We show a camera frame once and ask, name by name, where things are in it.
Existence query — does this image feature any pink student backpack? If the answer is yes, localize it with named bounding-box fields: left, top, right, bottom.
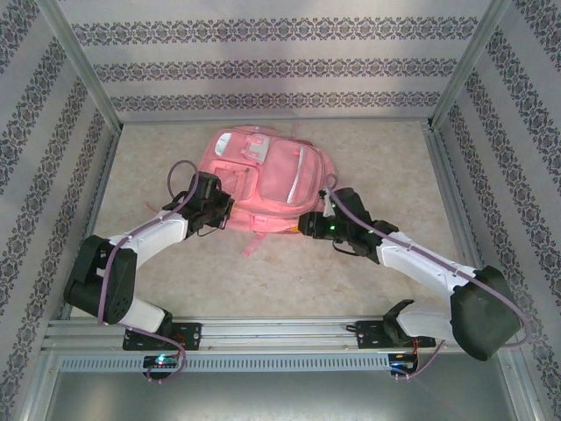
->
left=195, top=125, right=339, bottom=260

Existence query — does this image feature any green LED controller board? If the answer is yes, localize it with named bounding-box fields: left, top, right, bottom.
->
left=143, top=355, right=179, bottom=369
left=388, top=353, right=418, bottom=375

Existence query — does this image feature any grey metal shelf panel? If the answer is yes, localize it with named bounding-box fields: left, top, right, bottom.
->
left=43, top=370, right=527, bottom=421

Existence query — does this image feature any thin aluminium floor rail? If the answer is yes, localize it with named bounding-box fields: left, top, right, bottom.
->
left=117, top=114, right=434, bottom=128

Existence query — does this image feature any aluminium floor side rail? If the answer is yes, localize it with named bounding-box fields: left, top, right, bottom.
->
left=60, top=125, right=123, bottom=319
left=422, top=121, right=500, bottom=316

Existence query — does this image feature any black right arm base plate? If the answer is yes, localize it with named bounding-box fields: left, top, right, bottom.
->
left=355, top=319, right=437, bottom=351

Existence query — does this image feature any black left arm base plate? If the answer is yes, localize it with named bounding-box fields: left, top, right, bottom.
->
left=122, top=321, right=203, bottom=353

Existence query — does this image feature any slotted grey cable duct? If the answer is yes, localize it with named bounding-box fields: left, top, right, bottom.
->
left=59, top=353, right=392, bottom=372

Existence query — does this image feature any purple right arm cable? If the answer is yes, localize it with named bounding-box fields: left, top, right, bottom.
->
left=323, top=174, right=531, bottom=383

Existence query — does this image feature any aluminium frame post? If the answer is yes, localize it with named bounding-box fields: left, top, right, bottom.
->
left=33, top=0, right=123, bottom=132
left=429, top=0, right=513, bottom=129

